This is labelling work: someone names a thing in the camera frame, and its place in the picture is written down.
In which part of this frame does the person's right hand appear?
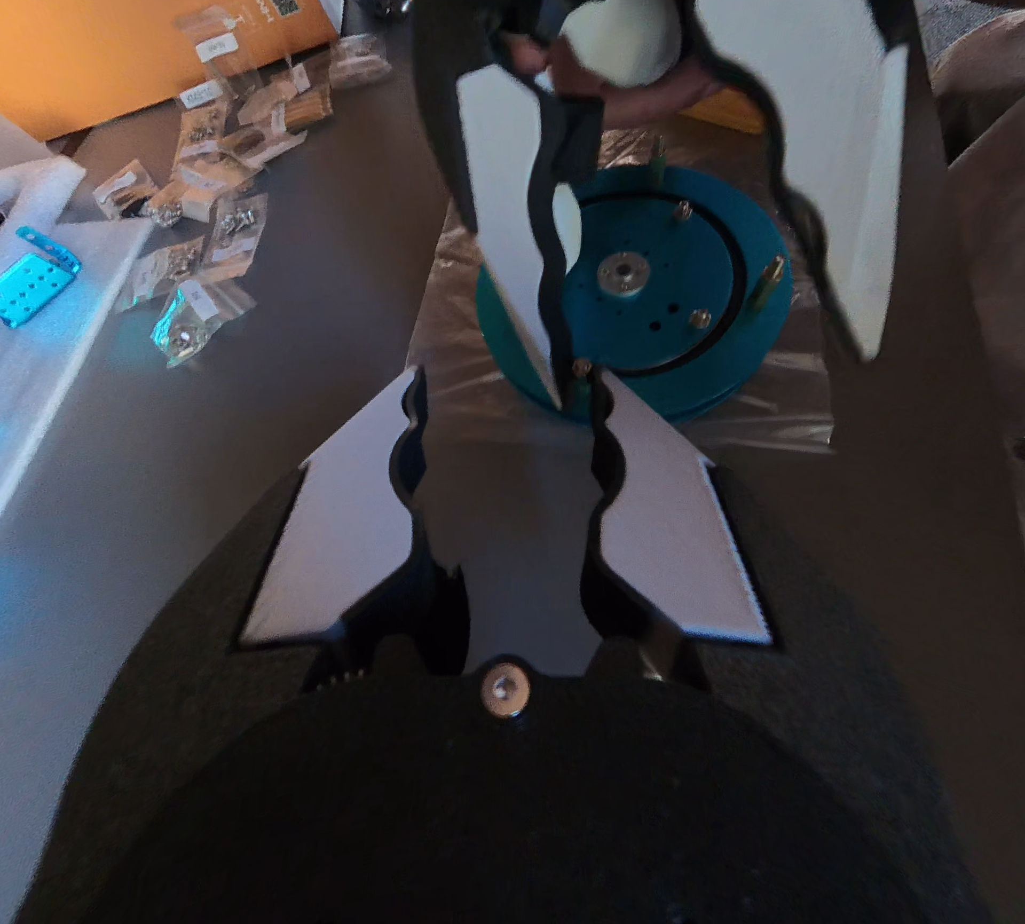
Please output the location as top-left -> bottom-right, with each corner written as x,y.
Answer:
507,31 -> 731,130

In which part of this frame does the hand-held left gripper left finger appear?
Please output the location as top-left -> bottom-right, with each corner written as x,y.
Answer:
236,367 -> 472,677

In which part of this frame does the blue round metal turntable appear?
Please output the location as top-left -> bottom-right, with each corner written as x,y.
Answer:
476,163 -> 795,426

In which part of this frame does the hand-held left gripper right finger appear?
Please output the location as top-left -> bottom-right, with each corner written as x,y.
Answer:
578,367 -> 776,681

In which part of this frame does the large clear plastic bag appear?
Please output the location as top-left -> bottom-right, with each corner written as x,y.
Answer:
404,125 -> 835,454

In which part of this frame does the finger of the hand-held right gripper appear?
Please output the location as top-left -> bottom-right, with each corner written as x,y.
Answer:
691,0 -> 914,365
455,63 -> 603,413

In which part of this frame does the orange and white cardboard box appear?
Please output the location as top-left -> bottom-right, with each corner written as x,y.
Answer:
0,0 -> 347,146

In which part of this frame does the blue perforated metal bracket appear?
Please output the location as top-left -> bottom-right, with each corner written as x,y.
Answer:
0,225 -> 83,330

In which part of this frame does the pile of small screw bags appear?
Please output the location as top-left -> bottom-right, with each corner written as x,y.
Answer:
90,5 -> 395,374

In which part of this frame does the yellow-handled screwdriver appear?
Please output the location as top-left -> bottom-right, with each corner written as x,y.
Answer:
681,85 -> 767,138

